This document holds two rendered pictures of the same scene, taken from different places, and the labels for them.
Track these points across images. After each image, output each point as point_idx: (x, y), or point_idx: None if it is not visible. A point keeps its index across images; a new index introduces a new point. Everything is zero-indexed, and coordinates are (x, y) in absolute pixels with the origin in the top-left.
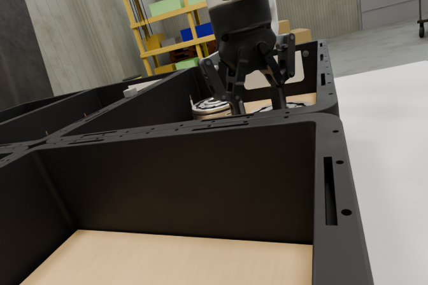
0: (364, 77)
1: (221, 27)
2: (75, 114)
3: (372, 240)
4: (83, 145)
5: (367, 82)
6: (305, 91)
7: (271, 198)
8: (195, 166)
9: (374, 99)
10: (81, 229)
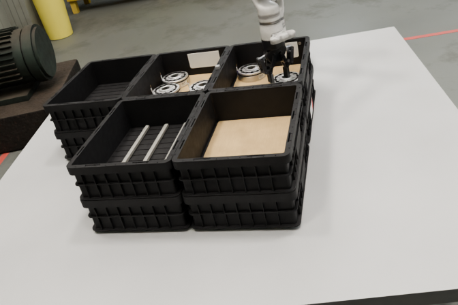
0: (347, 40)
1: (267, 47)
2: (155, 73)
3: (320, 126)
4: (231, 91)
5: (347, 45)
6: (299, 62)
7: (286, 103)
8: (267, 96)
9: (345, 61)
10: (219, 120)
